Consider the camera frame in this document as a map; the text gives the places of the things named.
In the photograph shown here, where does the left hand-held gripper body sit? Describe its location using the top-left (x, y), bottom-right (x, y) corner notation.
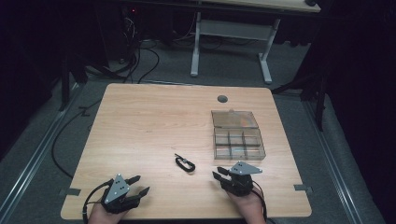
top-left (100, 173), bottom-right (141, 215)

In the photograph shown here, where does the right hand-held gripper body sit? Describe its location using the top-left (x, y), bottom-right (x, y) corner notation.
top-left (219, 161), bottom-right (263, 198)

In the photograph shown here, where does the clear plastic compartment box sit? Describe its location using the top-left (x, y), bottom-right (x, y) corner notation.
top-left (210, 108), bottom-right (267, 161)

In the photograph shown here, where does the person's left hand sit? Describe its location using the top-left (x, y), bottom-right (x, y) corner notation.
top-left (87, 201), bottom-right (128, 224)

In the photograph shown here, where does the grey tape strip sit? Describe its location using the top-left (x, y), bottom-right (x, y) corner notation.
top-left (58, 188), bottom-right (82, 198)
top-left (293, 183), bottom-right (314, 193)

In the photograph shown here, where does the black metal stand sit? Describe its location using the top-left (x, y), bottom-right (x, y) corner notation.
top-left (57, 52), bottom-right (90, 112)
top-left (270, 59), bottom-right (330, 133)

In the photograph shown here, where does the white-framed desk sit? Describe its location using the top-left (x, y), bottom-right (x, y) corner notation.
top-left (190, 0), bottom-right (322, 85)

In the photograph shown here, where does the left hand-held gripper cable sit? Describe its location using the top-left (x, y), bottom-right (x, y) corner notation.
top-left (81, 178), bottom-right (115, 224)

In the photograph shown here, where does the hand-held gripper cable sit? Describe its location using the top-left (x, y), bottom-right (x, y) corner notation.
top-left (251, 179), bottom-right (269, 223)
top-left (81, 178), bottom-right (115, 224)

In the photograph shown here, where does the right hand-held gripper cable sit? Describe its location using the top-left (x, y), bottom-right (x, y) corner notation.
top-left (251, 179), bottom-right (269, 223)

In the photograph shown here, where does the black floor cable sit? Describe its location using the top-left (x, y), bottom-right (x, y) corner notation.
top-left (50, 98), bottom-right (104, 180)

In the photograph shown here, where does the metal floor rail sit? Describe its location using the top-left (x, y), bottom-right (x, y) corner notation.
top-left (0, 81), bottom-right (82, 218)
top-left (303, 99), bottom-right (365, 224)

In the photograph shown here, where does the bundle of black floor cables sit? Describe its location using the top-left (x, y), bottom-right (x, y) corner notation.
top-left (83, 12), bottom-right (162, 85)

